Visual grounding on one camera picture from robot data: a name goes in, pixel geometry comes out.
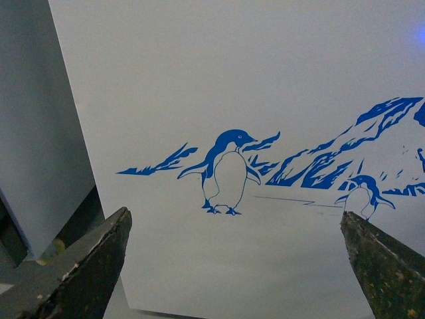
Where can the white blue chest freezer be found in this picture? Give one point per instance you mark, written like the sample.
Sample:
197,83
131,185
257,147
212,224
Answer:
237,133

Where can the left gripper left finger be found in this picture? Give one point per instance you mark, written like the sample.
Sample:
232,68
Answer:
79,282

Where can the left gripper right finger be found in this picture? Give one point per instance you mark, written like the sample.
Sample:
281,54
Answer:
390,274

